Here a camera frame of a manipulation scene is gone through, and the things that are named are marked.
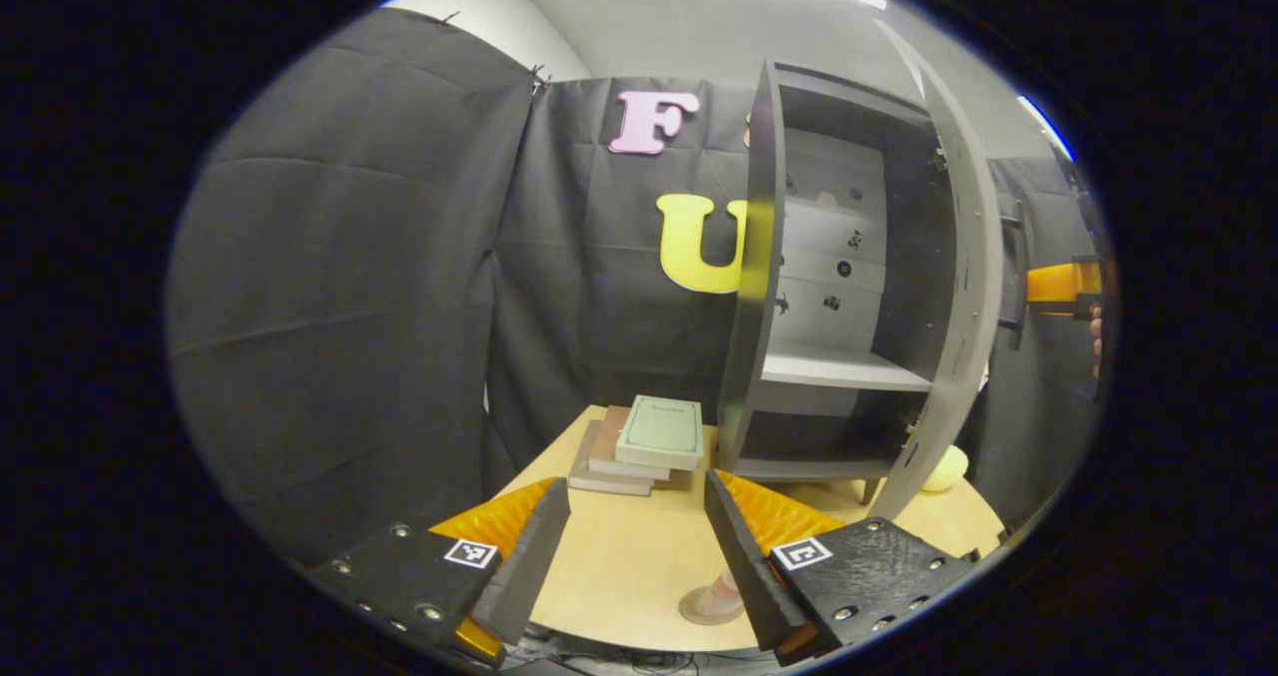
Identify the black backdrop cloth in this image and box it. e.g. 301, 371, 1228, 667
165, 7, 1114, 562

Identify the black cable bundle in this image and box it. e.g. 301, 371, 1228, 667
514, 624, 700, 673

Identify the dark grey cabinet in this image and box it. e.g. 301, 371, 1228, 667
717, 57, 964, 502

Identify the round brown coaster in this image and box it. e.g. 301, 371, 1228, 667
679, 586, 745, 626

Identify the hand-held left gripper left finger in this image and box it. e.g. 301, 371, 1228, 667
305, 476, 572, 662

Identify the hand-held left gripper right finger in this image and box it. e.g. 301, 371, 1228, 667
702, 468, 984, 665

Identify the black door handle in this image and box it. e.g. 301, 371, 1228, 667
998, 200, 1031, 336

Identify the green book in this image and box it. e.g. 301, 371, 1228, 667
614, 394, 706, 471

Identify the yellow foam ball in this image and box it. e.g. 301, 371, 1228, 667
921, 444, 969, 492

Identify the white bottle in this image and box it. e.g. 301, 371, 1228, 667
704, 566, 745, 619

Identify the brown book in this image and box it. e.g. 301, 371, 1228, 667
587, 405, 672, 481

